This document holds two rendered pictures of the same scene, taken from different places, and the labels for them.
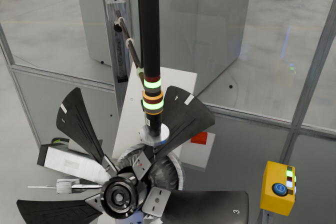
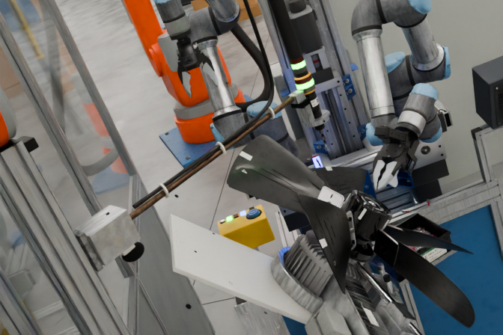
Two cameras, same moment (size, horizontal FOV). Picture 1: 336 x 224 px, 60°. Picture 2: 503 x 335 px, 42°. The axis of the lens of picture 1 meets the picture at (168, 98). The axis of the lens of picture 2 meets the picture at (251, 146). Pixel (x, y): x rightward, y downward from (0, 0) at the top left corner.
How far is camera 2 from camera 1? 1.83 m
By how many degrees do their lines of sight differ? 91
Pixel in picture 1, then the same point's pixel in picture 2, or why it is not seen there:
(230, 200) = not seen: hidden behind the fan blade
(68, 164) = (373, 321)
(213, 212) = (326, 179)
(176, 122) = (275, 164)
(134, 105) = (238, 282)
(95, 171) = (356, 292)
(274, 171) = (233, 226)
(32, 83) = not seen: outside the picture
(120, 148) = (301, 312)
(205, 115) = (261, 140)
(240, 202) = not seen: hidden behind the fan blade
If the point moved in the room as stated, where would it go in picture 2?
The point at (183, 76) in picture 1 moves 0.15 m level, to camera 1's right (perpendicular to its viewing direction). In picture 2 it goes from (178, 224) to (159, 207)
